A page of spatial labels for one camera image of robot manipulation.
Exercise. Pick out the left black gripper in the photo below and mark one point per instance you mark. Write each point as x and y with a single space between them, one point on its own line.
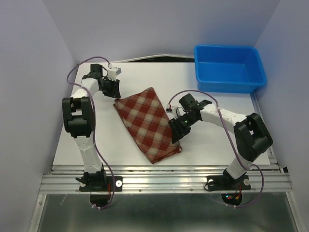
115 92

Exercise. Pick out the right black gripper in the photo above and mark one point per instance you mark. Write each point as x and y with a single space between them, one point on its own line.
177 132

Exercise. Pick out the red plaid skirt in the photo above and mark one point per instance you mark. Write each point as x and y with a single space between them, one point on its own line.
144 117

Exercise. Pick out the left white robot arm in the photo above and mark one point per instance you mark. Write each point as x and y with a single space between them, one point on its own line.
79 113

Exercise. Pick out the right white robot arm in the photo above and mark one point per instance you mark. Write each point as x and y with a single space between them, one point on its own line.
252 137

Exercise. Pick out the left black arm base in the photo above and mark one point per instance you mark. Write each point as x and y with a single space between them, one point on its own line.
101 191

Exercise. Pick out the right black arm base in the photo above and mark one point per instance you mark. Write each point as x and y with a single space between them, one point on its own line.
231 189

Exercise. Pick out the blue plastic bin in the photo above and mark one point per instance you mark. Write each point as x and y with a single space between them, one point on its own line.
228 69

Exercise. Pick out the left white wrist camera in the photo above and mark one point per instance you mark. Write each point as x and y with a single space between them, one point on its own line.
113 73

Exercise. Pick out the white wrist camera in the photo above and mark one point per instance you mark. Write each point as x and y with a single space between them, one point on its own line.
174 110
113 73

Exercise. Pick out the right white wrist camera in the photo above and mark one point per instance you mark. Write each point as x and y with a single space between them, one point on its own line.
174 110

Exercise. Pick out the aluminium rail frame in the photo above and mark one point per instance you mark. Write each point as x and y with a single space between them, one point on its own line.
158 179

